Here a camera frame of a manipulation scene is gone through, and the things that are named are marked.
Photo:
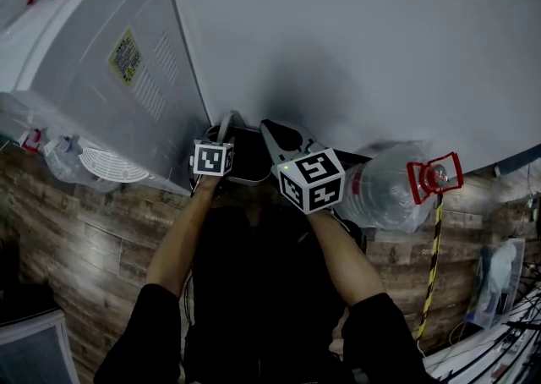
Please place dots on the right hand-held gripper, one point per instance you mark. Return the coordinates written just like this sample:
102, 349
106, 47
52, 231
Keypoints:
310, 181

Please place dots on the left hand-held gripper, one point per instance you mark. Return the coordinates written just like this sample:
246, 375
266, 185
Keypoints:
213, 158

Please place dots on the black bin with white rim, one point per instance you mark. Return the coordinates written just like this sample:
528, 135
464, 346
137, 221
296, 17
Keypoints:
249, 154

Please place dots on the person's left forearm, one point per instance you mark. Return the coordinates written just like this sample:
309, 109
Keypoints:
181, 238

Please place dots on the person's right forearm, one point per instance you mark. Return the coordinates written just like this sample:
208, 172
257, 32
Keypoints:
342, 259

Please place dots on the white water dispenser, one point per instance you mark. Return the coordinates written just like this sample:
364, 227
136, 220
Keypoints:
84, 56

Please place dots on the person's black clothing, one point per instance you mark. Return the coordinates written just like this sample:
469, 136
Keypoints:
262, 297

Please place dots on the clear bag trash bin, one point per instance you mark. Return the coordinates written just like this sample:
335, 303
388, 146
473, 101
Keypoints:
496, 281

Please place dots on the white framed ribbed glass partition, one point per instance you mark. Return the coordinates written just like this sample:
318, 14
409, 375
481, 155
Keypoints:
29, 352

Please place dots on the white workbench with black rails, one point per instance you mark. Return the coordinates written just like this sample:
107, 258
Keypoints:
498, 352

